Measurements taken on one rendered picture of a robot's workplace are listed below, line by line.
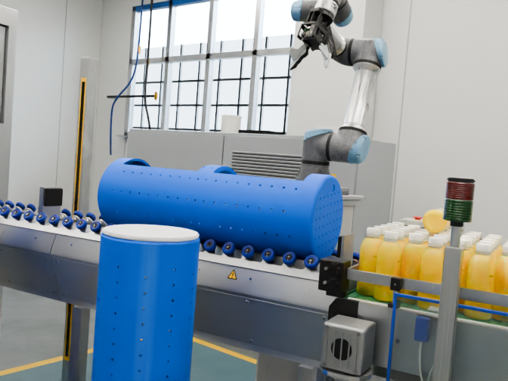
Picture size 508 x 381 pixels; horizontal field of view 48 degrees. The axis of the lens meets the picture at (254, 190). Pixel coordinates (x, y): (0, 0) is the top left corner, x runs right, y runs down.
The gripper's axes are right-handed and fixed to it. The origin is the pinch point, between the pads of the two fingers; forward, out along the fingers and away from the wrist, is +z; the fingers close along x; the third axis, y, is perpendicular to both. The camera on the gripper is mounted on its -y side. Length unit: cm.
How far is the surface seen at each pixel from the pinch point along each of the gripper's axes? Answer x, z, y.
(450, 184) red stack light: 63, 39, 10
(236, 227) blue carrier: -11, 56, -5
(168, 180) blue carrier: -40, 46, 6
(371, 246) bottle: 34, 51, -14
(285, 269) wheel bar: 6, 64, -15
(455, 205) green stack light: 65, 44, 8
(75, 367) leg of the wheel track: -80, 121, -17
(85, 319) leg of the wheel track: -79, 103, -12
